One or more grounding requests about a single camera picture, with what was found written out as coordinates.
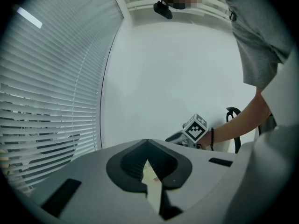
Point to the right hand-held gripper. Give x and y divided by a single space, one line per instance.
195 130

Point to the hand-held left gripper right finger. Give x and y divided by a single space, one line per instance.
198 167

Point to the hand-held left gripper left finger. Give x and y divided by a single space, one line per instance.
93 183

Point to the person's right forearm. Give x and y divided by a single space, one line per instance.
243 120

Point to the black office chair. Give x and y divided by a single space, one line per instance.
237 125

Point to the white window blinds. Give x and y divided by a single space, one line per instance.
46 90

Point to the person's grey shirt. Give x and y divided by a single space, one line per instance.
257 31

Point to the black head-mounted camera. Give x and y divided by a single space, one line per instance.
163 9

